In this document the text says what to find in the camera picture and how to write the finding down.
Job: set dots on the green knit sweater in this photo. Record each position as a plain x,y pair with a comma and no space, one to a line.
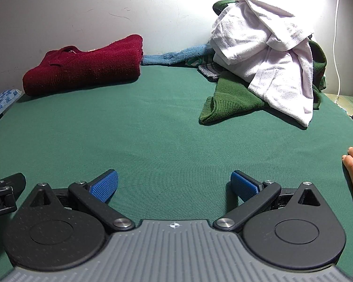
229,97

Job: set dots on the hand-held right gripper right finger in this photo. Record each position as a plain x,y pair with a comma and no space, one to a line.
244,185

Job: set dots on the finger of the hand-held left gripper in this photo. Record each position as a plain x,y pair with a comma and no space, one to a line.
16,183

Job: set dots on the blue checkered cloth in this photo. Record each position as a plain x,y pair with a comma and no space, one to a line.
0,102

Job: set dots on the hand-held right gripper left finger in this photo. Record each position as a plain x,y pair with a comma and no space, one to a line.
104,185

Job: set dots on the cartoon print bed sheet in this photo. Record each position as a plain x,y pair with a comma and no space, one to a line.
347,102

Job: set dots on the dark red knit sweater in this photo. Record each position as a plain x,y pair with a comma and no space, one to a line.
85,67

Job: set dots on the white shirt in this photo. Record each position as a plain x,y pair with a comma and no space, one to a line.
253,41

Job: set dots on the green table cover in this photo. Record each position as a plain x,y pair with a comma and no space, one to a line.
135,129

